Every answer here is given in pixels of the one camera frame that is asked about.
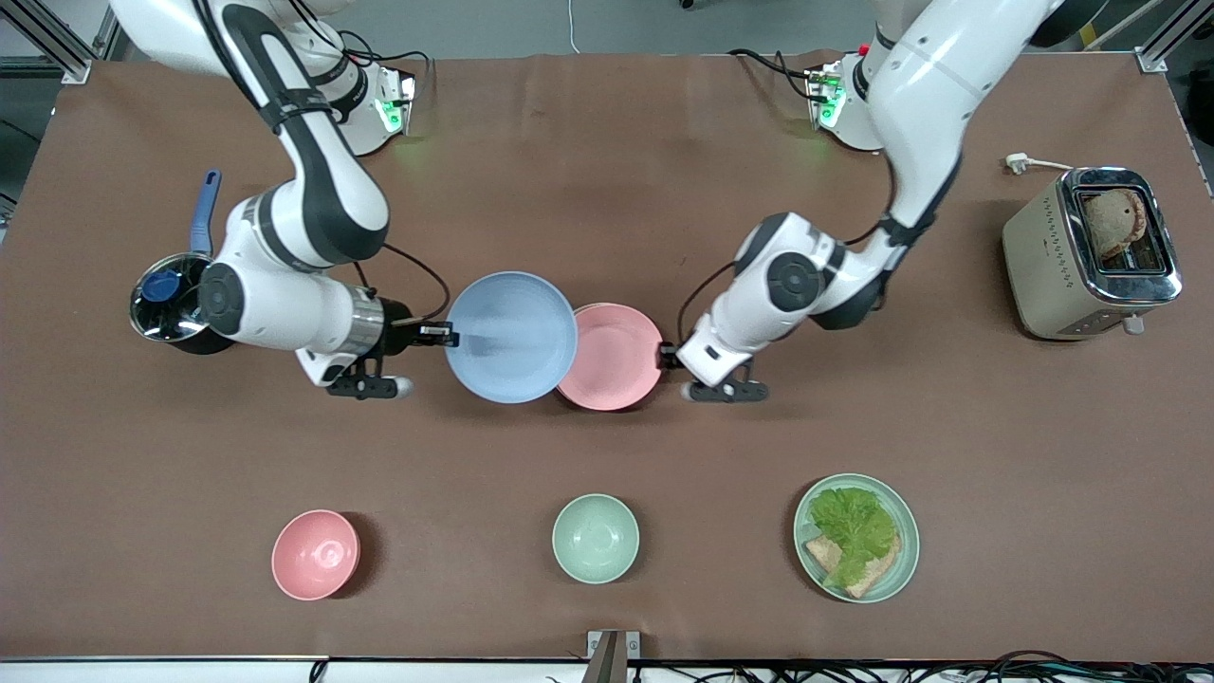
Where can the aluminium frame profile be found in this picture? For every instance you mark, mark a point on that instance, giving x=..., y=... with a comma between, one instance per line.
x=1171, y=43
x=66, y=57

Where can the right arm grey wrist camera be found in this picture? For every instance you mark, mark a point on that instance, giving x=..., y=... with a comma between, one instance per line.
x=370, y=387

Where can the grey metal bracket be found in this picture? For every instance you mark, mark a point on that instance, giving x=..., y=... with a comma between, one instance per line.
x=612, y=656

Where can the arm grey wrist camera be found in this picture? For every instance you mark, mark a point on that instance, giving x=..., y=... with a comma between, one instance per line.
x=370, y=387
x=726, y=391

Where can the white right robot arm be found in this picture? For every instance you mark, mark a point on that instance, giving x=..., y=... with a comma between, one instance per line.
x=322, y=190

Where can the pink bowl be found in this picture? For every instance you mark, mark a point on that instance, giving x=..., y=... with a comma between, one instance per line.
x=315, y=555

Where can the toast in toaster slot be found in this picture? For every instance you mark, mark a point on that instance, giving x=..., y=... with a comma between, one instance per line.
x=1112, y=223

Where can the pink plate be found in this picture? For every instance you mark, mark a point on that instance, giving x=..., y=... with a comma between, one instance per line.
x=616, y=359

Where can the beige chrome toaster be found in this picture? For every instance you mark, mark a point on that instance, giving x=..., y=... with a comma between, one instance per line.
x=1039, y=275

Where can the green bowl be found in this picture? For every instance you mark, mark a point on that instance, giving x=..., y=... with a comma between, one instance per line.
x=596, y=538

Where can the green lettuce leaf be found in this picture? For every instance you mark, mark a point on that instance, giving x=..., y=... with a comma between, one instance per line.
x=854, y=526

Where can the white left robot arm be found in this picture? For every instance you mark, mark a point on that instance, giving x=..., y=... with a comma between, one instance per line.
x=925, y=85

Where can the brown bread slice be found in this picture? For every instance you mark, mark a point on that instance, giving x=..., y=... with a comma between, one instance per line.
x=877, y=574

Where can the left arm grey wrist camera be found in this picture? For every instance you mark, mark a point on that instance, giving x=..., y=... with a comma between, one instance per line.
x=726, y=391

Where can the green plate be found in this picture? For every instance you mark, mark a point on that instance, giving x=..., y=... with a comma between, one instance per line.
x=909, y=550

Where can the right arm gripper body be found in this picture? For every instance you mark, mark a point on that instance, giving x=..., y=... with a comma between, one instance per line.
x=397, y=324

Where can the blue plate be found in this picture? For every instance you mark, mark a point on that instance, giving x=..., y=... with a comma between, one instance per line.
x=512, y=337

